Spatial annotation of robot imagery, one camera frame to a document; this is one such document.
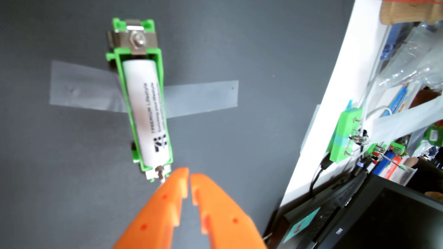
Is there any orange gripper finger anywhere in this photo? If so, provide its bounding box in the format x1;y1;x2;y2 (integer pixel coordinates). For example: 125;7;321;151
112;167;190;249
190;174;268;249

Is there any white cylindrical battery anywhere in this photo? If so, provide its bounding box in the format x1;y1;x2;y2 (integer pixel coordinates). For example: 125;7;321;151
122;59;171;168

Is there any green battery holder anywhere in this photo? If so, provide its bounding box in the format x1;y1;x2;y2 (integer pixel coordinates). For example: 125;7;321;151
105;18;174;182

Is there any dark grey mat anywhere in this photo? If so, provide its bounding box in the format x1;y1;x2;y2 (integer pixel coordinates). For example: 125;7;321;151
0;0;355;249

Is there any green block with metal connectors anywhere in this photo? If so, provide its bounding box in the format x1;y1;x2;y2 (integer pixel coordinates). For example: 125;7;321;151
329;107;364;163

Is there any grey tape strip on holder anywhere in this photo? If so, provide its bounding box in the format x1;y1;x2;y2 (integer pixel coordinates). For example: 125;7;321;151
49;60;239;119

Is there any black Dell laptop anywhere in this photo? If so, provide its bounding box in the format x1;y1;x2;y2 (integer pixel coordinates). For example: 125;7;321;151
268;171;443;249

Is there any pale grey tape strip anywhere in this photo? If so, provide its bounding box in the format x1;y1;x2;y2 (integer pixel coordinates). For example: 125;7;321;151
367;95;443;142

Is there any clear plastic bag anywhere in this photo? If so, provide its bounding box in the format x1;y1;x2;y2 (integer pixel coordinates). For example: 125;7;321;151
375;21;443;90

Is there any black cable with plug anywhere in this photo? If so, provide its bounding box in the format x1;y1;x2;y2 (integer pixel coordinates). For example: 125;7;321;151
309;154;334;198

